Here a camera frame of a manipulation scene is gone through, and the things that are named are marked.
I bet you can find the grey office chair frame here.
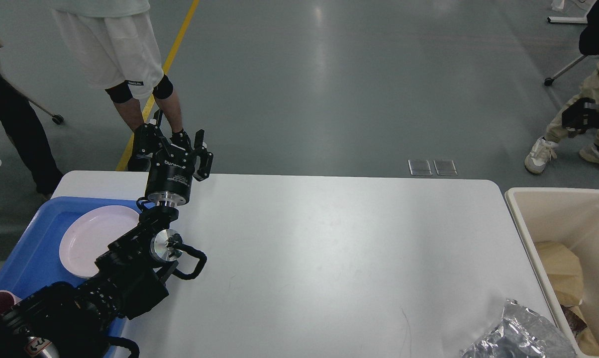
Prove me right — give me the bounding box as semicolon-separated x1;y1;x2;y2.
0;45;65;125

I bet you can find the crushed red soda can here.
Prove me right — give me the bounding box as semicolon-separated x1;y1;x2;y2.
560;304;588;336

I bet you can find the pink plastic plate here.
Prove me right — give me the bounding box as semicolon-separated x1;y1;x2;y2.
59;205;139;278

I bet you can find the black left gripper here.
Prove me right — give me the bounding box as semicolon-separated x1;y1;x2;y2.
132;109;214;206

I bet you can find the beige plastic bin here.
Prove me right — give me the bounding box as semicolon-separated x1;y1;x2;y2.
504;187;599;358

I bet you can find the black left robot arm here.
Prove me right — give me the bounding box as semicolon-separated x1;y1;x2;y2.
0;110;213;358

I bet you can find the metal floor plate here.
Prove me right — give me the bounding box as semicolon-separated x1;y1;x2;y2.
433;160;458;176
408;160;433;177

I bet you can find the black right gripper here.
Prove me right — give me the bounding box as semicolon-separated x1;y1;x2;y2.
561;97;599;138

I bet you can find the brown paper bag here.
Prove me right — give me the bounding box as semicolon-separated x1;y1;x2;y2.
535;242;584;307

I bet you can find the person in white shorts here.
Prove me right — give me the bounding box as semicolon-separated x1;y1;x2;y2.
48;0;191;149

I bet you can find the rolling chair base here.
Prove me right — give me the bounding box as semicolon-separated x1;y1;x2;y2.
544;0;599;87

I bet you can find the silver foil bag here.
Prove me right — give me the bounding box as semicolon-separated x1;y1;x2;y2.
461;299;577;358

